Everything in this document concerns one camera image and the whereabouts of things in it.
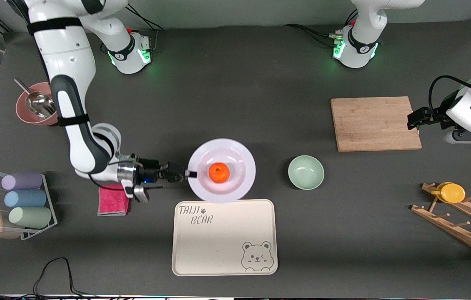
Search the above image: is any yellow cup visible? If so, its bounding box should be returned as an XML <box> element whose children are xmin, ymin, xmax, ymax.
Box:
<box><xmin>431</xmin><ymin>182</ymin><xmax>466</xmax><ymax>204</ymax></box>

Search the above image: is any thin black table cable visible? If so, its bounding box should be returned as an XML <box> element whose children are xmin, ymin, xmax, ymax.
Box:
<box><xmin>0</xmin><ymin>257</ymin><xmax>94</xmax><ymax>299</ymax></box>

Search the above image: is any purple cup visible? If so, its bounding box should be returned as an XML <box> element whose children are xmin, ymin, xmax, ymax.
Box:
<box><xmin>1</xmin><ymin>172</ymin><xmax>43</xmax><ymax>191</ymax></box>

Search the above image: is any wooden cutting board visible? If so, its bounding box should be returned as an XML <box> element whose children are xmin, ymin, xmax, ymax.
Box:
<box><xmin>330</xmin><ymin>96</ymin><xmax>423</xmax><ymax>153</ymax></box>

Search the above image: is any orange fruit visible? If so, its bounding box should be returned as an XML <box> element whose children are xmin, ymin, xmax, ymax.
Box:
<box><xmin>208</xmin><ymin>162</ymin><xmax>230</xmax><ymax>184</ymax></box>

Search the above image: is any pink bowl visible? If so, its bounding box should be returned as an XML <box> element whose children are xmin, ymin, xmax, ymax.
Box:
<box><xmin>15</xmin><ymin>82</ymin><xmax>59</xmax><ymax>126</ymax></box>

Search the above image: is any pale green bowl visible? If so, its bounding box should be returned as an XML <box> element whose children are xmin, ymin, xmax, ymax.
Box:
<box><xmin>288</xmin><ymin>155</ymin><xmax>325</xmax><ymax>191</ymax></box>

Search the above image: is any pink folded cloth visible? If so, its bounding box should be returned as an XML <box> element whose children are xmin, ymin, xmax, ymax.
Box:
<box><xmin>97</xmin><ymin>185</ymin><xmax>131</xmax><ymax>217</ymax></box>

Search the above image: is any black right arm base cable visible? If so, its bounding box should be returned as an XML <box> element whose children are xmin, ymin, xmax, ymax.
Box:
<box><xmin>125</xmin><ymin>4</ymin><xmax>166</xmax><ymax>53</ymax></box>

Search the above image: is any white round plate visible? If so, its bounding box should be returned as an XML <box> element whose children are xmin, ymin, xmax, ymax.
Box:
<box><xmin>187</xmin><ymin>138</ymin><xmax>257</xmax><ymax>204</ymax></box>

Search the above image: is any green cup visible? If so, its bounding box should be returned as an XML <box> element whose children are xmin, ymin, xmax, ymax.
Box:
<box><xmin>8</xmin><ymin>206</ymin><xmax>53</xmax><ymax>229</ymax></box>

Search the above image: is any metal scoop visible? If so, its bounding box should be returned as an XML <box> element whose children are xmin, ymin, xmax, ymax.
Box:
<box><xmin>13</xmin><ymin>77</ymin><xmax>57</xmax><ymax>119</ymax></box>

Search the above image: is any black arm base cable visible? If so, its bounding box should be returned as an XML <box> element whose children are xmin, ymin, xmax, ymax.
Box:
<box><xmin>283</xmin><ymin>24</ymin><xmax>338</xmax><ymax>47</ymax></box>
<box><xmin>125</xmin><ymin>4</ymin><xmax>166</xmax><ymax>53</ymax></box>

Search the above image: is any blue cup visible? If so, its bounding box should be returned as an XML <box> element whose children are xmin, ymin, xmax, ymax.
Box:
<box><xmin>4</xmin><ymin>190</ymin><xmax>48</xmax><ymax>208</ymax></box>

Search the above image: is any beige bear print tray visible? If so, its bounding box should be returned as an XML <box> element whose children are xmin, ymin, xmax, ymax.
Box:
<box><xmin>171</xmin><ymin>199</ymin><xmax>279</xmax><ymax>277</ymax></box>

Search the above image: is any black left arm base cable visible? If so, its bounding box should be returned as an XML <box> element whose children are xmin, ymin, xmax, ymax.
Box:
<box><xmin>283</xmin><ymin>24</ymin><xmax>338</xmax><ymax>47</ymax></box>

